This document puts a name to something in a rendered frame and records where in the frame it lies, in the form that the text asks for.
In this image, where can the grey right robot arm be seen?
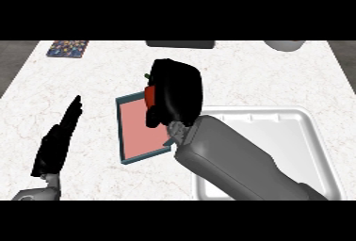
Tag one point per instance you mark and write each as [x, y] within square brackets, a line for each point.
[241, 163]

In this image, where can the red bell pepper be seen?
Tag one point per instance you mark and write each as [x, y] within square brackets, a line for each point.
[149, 95]

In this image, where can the colourful patterned mat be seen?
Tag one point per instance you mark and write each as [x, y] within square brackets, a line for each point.
[67, 48]

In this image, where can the dark grey flat object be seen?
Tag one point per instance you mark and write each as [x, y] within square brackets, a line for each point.
[180, 44]

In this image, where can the grey round container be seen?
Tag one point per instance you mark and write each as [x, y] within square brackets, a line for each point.
[285, 45]

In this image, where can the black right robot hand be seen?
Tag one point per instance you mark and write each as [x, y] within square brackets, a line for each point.
[177, 91]

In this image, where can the pink tray with teal rim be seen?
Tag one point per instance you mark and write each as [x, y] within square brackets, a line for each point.
[139, 131]

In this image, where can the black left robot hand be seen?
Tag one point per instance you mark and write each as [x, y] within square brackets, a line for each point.
[58, 141]

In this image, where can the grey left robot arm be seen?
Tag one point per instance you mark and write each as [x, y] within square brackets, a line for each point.
[43, 189]

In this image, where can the white square tray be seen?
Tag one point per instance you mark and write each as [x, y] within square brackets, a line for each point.
[287, 147]

